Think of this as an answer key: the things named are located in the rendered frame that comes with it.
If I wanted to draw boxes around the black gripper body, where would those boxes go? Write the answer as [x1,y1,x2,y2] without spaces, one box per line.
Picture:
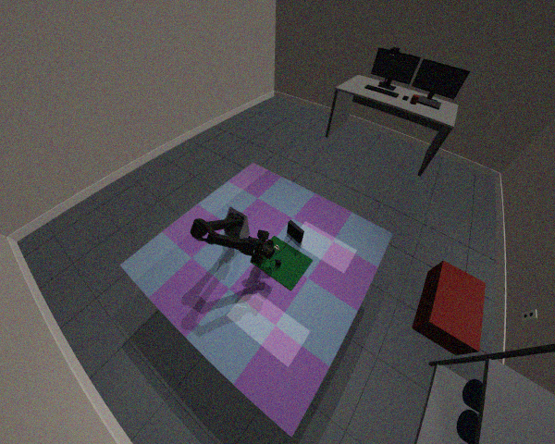
[251,230,269,265]

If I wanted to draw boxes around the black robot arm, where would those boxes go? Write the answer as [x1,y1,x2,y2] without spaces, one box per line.
[190,213,275,259]

